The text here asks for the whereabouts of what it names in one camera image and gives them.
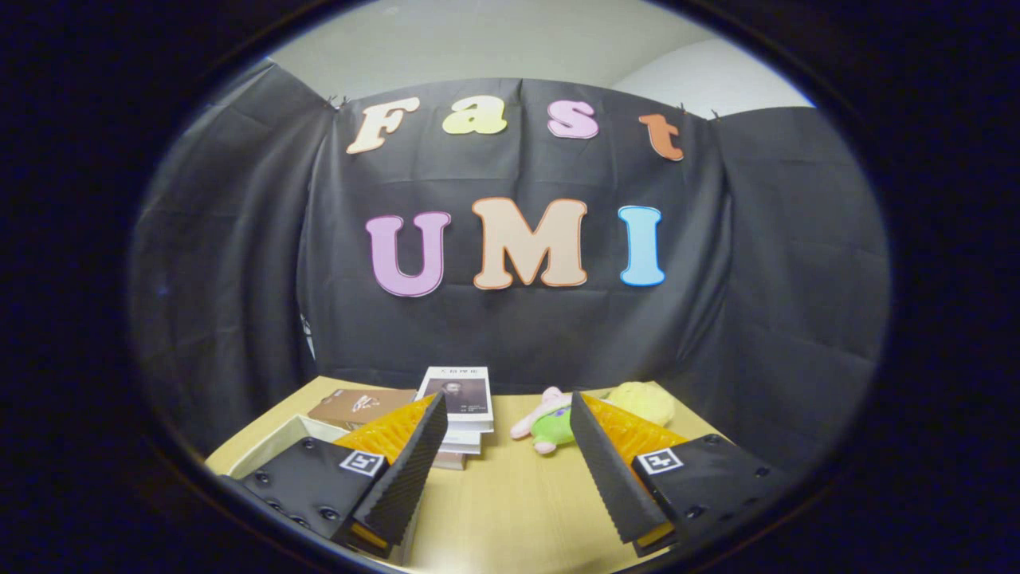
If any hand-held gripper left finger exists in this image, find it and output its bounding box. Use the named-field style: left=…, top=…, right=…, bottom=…
left=229, top=391, right=449, bottom=559

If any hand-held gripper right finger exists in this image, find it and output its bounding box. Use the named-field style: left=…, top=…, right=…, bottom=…
left=568, top=391, right=791, bottom=558

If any grey fabric storage box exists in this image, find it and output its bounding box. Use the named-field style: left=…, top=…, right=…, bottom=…
left=209, top=414, right=352, bottom=480

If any green and pink plush toy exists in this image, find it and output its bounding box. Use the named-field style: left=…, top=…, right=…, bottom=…
left=509, top=386, right=576, bottom=456

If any yellow plush toy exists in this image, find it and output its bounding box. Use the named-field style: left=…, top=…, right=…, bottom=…
left=604, top=380, right=677, bottom=428

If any flat brown book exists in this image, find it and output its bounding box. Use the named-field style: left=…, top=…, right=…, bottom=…
left=308, top=387, right=418, bottom=432

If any white book with portrait cover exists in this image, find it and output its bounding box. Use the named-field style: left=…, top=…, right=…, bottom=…
left=414, top=366, right=496, bottom=434

